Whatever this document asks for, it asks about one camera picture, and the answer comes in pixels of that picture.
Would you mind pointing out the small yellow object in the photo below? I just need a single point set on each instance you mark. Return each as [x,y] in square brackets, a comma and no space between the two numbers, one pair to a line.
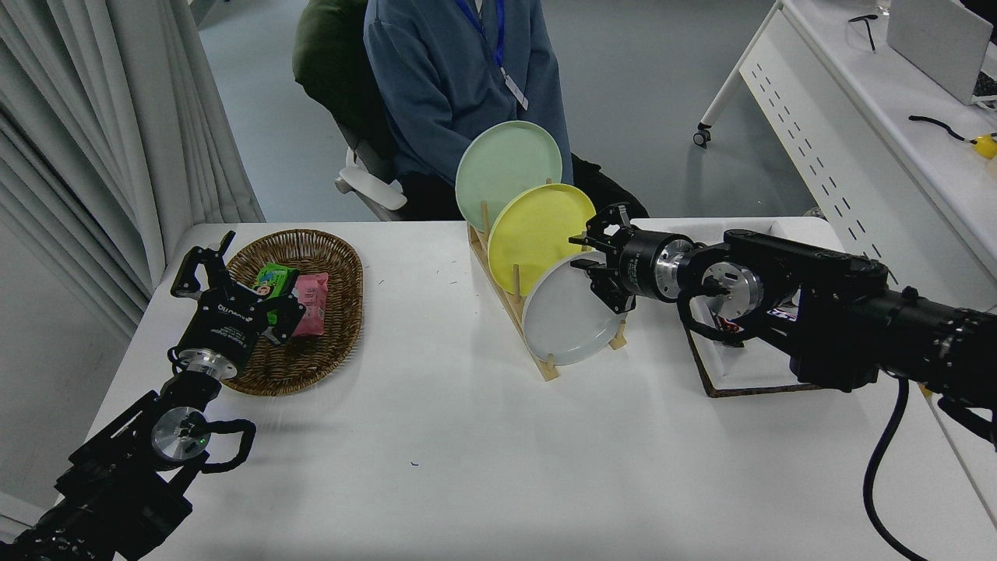
[986,146]

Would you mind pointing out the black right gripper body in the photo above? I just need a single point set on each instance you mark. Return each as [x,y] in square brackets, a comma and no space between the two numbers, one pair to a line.
[640,265]

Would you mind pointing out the yellow plate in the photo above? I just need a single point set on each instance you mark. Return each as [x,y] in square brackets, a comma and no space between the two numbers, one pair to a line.
[537,234]

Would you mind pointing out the brown wicker basket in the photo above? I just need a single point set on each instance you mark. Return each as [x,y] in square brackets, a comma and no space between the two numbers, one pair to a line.
[335,257]

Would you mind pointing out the pale gray curtain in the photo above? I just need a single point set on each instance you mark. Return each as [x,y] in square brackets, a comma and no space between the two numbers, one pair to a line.
[78,117]

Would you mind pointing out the wooden plate rack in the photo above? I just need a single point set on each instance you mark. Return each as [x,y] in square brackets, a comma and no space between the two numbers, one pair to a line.
[550,369]

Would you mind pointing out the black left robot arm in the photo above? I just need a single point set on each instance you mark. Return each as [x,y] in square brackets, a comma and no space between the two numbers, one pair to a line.
[117,483]

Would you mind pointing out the pink snack packet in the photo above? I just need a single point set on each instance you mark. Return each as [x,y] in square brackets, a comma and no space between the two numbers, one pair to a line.
[311,308]

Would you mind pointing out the person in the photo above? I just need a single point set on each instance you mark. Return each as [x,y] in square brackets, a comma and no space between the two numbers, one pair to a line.
[436,78]

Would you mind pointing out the brown chocolate snack bar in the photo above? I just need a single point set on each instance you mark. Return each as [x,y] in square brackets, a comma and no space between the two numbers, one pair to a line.
[727,330]
[781,314]

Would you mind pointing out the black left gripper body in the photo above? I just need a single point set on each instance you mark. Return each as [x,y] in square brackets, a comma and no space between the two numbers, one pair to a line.
[226,323]

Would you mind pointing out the green snack packet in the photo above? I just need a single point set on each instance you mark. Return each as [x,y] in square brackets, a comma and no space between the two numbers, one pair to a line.
[274,276]

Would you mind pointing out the black eyeglasses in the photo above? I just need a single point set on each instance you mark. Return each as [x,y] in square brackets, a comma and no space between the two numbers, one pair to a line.
[862,17]

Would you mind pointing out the dark green jacket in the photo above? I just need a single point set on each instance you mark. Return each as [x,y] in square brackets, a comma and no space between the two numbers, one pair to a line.
[327,54]

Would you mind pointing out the gray plate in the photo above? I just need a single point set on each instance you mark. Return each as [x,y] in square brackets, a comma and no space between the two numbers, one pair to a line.
[561,327]

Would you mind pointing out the pale green plate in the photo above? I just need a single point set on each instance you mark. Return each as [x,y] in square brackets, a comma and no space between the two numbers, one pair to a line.
[502,167]

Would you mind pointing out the white tray with cork base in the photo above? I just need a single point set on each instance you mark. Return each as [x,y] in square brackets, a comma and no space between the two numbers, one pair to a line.
[732,364]

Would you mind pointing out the white office chair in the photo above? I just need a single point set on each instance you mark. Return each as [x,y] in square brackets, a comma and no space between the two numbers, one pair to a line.
[372,188]

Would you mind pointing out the white perforated desk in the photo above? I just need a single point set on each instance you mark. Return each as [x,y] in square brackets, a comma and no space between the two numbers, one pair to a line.
[857,117]

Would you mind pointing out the silver laptop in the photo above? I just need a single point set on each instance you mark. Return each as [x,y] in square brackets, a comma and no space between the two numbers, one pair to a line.
[935,39]

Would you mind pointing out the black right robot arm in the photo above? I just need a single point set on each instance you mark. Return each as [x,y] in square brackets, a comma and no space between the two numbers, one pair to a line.
[841,312]

